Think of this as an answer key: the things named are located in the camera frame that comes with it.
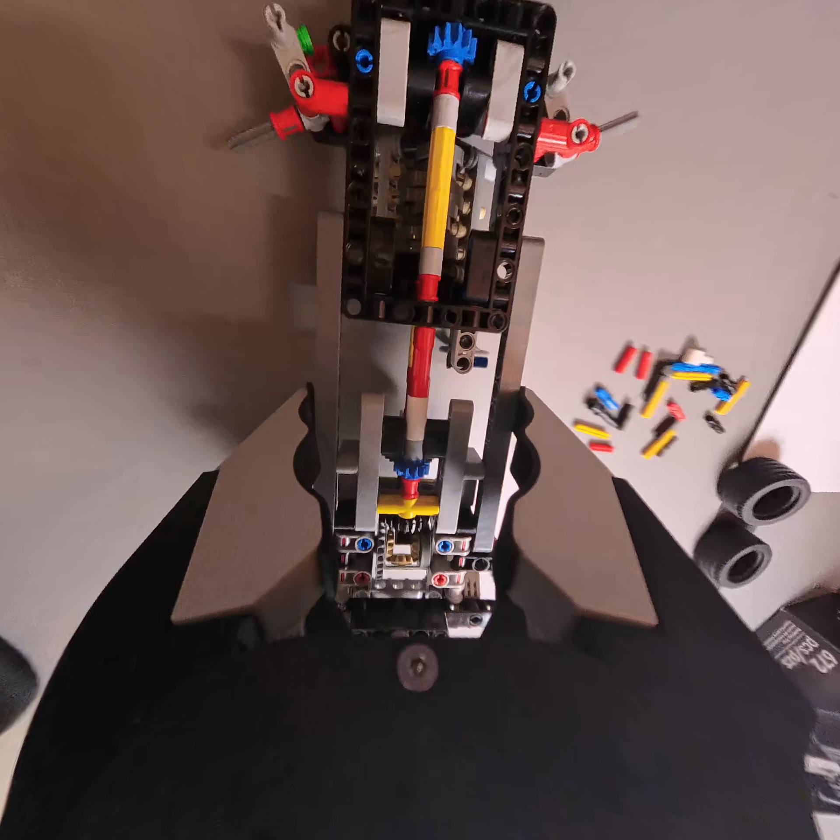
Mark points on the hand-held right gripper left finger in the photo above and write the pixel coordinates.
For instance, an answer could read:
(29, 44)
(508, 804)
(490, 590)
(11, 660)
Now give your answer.
(256, 544)

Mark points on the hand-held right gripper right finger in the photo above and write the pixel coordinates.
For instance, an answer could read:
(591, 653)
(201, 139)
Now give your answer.
(577, 544)

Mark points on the lego car chassis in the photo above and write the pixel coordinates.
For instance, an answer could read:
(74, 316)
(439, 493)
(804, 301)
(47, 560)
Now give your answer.
(436, 170)

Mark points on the black rubber lego tyre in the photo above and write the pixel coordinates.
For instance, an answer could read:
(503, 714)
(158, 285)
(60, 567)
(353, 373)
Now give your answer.
(712, 554)
(741, 489)

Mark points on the pile of small lego pins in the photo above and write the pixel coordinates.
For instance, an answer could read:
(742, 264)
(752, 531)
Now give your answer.
(663, 400)

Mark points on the black printed leaflet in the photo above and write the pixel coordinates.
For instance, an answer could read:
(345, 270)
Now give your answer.
(800, 656)

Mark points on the black wrist rest cushion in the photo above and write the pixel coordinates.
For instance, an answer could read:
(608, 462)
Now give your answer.
(14, 682)

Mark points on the white stand base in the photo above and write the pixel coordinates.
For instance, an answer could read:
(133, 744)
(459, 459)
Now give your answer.
(807, 380)

